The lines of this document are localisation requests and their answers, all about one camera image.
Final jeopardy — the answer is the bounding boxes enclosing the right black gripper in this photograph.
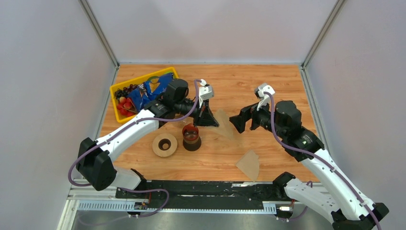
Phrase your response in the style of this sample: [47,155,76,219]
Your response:
[228,96,286,139]

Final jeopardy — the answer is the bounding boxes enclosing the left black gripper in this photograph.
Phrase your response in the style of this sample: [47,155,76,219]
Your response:
[175,97,219,128]

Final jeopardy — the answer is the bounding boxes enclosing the brown paper filter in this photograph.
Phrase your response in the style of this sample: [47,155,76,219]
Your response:
[211,109,235,140]
[235,150,260,182]

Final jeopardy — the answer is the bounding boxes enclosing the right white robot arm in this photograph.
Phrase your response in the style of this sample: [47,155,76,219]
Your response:
[229,101,389,230]

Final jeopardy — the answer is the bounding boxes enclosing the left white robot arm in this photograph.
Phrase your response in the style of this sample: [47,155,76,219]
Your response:
[68,79,219,198]

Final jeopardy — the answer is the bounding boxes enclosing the brown glass dripper on base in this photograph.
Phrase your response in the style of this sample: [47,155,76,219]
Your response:
[182,123,202,151]

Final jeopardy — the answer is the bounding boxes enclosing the yellow plastic basket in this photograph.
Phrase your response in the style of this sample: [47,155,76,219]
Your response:
[110,67,178,124]

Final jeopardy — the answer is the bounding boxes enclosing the blue chips bag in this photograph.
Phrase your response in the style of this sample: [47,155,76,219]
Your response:
[127,72,174,112]

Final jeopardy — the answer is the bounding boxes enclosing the red strawberries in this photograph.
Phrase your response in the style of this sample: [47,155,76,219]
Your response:
[116,97,136,117]

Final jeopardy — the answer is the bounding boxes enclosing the dark grapes bunch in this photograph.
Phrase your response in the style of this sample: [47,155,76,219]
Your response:
[113,84,138,100]

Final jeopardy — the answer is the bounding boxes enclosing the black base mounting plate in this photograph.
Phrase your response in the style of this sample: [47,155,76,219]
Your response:
[115,180,291,210]

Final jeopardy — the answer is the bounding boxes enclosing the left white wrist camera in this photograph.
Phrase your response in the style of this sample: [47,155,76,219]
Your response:
[198,79,214,108]

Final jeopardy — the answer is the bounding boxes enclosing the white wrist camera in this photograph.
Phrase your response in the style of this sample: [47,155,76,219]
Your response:
[254,83,275,111]
[198,79,214,108]

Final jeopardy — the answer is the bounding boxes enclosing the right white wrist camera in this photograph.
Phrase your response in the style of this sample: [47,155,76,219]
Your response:
[254,83,275,111]

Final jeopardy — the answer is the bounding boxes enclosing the wooden dripper ring on table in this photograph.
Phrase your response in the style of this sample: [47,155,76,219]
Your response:
[152,132,178,158]

